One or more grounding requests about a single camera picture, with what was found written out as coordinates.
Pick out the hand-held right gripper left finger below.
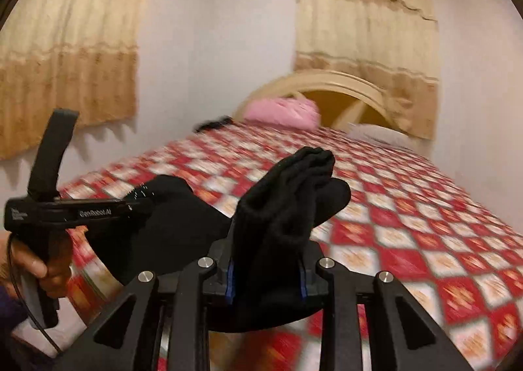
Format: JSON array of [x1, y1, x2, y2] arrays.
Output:
[[61, 240, 238, 371]]

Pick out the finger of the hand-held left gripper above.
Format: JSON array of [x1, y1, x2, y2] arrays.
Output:
[[123, 185, 154, 215]]

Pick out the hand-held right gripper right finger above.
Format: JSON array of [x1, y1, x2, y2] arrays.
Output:
[[298, 242, 475, 371]]

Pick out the black pants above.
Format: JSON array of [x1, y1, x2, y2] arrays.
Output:
[[92, 146, 352, 333]]

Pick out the person's left forearm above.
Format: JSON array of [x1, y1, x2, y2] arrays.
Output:
[[0, 283, 31, 351]]

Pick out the person's left hand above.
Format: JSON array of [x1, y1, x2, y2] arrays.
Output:
[[0, 230, 73, 299]]

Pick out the dark cloth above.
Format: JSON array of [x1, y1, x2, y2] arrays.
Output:
[[193, 115, 231, 132]]

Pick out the red printed bedspread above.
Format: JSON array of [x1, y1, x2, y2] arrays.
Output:
[[57, 122, 523, 371]]

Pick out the striped pillow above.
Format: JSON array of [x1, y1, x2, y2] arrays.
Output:
[[347, 123, 421, 149]]

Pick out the beige floral curtain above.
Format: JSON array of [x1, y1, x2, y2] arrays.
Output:
[[0, 0, 162, 160], [295, 0, 440, 140]]

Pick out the pink pillow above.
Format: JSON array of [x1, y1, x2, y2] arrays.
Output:
[[244, 96, 320, 130]]

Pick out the cream wooden headboard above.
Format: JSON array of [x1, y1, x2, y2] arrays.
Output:
[[233, 70, 399, 130]]

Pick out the black cable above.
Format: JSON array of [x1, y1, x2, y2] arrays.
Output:
[[6, 232, 64, 353]]

